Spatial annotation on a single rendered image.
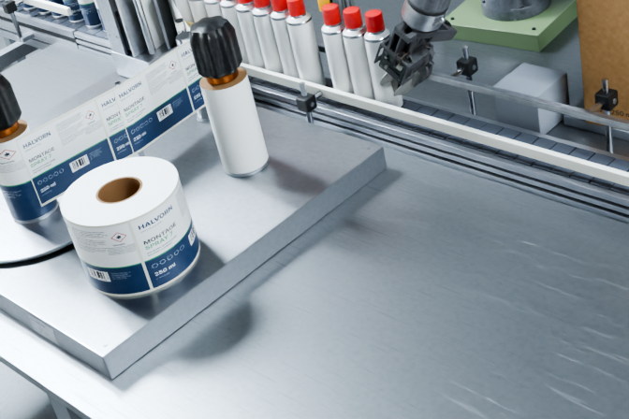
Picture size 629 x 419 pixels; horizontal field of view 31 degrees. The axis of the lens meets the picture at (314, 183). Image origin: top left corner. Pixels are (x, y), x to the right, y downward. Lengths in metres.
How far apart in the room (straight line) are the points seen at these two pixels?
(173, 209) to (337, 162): 0.38
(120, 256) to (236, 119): 0.36
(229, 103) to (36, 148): 0.36
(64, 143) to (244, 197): 0.35
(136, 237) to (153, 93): 0.46
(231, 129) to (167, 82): 0.22
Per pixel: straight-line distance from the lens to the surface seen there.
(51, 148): 2.12
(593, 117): 1.95
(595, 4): 2.01
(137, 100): 2.18
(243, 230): 1.97
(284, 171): 2.10
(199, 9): 2.50
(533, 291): 1.79
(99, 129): 2.15
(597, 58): 2.06
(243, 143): 2.08
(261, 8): 2.34
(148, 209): 1.82
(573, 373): 1.65
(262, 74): 2.39
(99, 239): 1.84
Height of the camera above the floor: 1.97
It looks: 32 degrees down
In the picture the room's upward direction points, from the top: 13 degrees counter-clockwise
